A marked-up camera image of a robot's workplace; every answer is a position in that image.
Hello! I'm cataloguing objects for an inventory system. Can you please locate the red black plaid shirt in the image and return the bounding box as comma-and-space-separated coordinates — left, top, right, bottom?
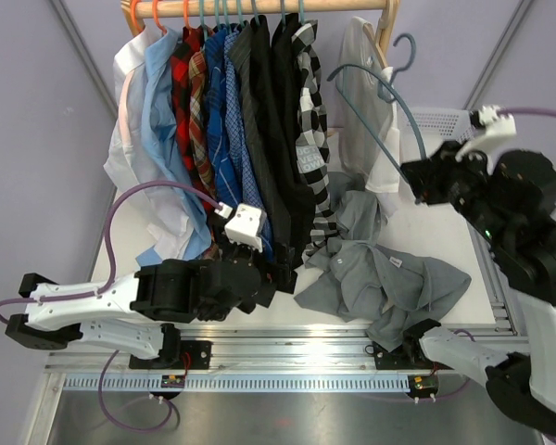
170, 28, 215, 197

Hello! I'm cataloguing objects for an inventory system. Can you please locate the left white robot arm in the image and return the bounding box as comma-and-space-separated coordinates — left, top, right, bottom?
4, 246, 289, 370

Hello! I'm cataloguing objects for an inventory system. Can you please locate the white plastic basket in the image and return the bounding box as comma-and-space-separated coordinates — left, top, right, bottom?
410, 107, 474, 142

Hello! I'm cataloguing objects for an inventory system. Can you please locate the grey button shirt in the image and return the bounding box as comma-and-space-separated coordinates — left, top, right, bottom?
295, 172, 472, 351

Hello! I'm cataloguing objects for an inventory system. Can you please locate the wooden rack left leg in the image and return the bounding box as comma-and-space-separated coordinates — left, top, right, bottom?
120, 0, 145, 37

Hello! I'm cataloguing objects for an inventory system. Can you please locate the wooden rack right leg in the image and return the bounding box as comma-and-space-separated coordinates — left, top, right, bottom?
362, 0, 400, 69

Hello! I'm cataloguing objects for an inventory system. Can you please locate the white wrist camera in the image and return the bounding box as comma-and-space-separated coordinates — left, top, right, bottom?
455, 106, 517, 161
215, 202, 267, 252

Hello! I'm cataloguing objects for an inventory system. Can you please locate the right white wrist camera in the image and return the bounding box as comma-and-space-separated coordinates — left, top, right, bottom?
455, 106, 517, 161

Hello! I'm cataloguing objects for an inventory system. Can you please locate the blue striped shirt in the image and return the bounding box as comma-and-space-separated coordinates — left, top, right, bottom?
204, 26, 242, 208

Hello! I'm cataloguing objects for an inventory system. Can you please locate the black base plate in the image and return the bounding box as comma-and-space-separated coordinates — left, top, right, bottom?
129, 340, 212, 371
372, 340, 436, 371

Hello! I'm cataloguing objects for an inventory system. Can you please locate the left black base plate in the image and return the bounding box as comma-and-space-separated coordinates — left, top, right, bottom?
129, 340, 212, 371

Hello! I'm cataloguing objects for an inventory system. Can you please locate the white t-shirt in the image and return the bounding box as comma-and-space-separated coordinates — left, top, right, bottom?
335, 16, 404, 214

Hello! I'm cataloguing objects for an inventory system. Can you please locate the aluminium mounting rail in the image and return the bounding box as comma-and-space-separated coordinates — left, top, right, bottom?
44, 324, 550, 375

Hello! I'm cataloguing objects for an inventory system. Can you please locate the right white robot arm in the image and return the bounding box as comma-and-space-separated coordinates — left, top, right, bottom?
401, 141, 556, 438

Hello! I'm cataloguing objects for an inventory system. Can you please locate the blue checked shirt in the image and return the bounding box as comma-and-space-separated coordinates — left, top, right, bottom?
221, 25, 274, 251

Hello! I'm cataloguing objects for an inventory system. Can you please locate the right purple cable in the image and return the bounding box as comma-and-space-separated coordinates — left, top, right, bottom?
498, 107, 556, 122

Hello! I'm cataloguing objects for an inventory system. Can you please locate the grey-blue plastic hanger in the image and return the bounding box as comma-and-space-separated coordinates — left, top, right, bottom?
326, 32, 427, 205

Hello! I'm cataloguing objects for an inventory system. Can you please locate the slotted cable duct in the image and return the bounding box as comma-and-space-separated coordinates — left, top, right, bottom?
64, 374, 410, 393

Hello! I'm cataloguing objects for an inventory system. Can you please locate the white dress shirt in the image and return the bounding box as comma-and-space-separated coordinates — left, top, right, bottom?
104, 30, 194, 261

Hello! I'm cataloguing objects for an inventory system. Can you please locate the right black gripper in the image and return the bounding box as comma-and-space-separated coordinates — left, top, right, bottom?
401, 138, 512, 244

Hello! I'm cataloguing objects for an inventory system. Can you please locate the dark grey pinstripe shirt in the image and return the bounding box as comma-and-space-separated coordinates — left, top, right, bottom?
228, 22, 297, 294

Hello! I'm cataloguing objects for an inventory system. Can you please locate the wooden rack leg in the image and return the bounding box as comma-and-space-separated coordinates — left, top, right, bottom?
120, 0, 145, 37
362, 0, 400, 69

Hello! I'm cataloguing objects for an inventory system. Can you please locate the light blue shirt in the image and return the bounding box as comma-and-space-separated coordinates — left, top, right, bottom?
141, 28, 211, 260

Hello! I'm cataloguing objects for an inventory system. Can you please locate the orange hanger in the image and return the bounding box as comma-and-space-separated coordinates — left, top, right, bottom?
130, 0, 145, 35
152, 0, 168, 35
183, 0, 192, 30

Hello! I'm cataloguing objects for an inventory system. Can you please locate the purple cable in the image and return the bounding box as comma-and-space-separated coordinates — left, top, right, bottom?
0, 181, 223, 430
498, 107, 556, 122

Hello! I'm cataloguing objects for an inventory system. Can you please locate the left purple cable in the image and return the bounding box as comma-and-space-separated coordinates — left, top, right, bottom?
0, 181, 223, 430

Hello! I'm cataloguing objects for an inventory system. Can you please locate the wooden clothes rail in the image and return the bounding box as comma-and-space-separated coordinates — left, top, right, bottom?
137, 0, 386, 19

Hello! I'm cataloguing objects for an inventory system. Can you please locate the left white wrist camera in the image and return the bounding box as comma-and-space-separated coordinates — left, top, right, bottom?
215, 202, 267, 252

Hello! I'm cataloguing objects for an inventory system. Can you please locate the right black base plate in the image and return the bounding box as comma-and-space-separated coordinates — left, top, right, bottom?
372, 340, 436, 371

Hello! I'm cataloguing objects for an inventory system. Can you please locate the black white checked shirt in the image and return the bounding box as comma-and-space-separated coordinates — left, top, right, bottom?
291, 19, 337, 257

